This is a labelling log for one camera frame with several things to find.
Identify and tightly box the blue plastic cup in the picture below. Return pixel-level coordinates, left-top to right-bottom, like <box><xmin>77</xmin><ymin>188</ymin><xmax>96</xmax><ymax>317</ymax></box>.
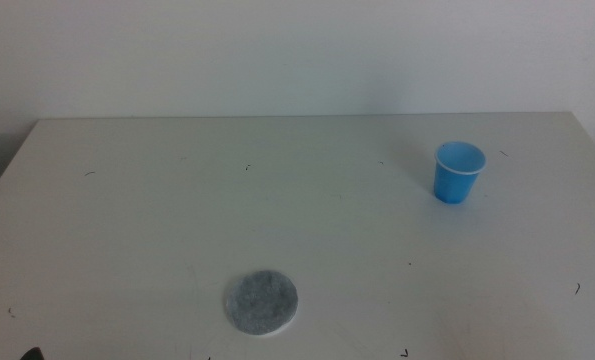
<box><xmin>432</xmin><ymin>140</ymin><xmax>487</xmax><ymax>205</ymax></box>

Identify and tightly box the round grey felt cup mat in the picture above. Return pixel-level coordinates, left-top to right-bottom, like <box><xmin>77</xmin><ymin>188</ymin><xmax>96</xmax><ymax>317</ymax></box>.
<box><xmin>224</xmin><ymin>269</ymin><xmax>300</xmax><ymax>337</ymax></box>

